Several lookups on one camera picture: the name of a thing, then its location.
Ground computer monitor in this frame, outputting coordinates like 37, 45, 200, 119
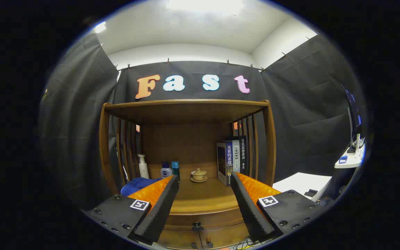
341, 84, 362, 153

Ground wooden countertop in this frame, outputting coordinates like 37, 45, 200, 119
122, 175, 273, 215

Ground wooden cabinet door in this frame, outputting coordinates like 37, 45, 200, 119
158, 229, 200, 250
199, 224, 250, 249

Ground blue folded towel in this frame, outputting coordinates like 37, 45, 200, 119
121, 177, 162, 197

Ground white lotion bottle blue cap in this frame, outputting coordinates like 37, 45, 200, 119
160, 161, 173, 178

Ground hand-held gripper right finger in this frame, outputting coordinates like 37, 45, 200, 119
230, 172, 325, 243

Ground wooden drawer with black knob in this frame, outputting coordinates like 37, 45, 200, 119
162, 207, 249, 232

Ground white side cabinet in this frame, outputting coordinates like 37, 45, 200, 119
272, 172, 332, 202

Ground book with white spine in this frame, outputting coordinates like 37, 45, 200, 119
232, 140, 241, 174

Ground wooden cabinet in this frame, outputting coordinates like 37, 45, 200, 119
99, 99, 277, 250

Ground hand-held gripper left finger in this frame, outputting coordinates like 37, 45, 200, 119
85, 175, 180, 245

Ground book with black spine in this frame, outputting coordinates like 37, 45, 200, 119
238, 136, 249, 176

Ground floor cables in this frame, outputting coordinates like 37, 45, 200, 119
233, 236, 266, 250

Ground beige lidded teacup with saucer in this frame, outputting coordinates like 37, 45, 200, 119
191, 168, 208, 183

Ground book with blue spine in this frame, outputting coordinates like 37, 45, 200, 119
217, 142, 234, 187

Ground white pump bottle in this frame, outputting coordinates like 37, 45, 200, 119
137, 154, 150, 179

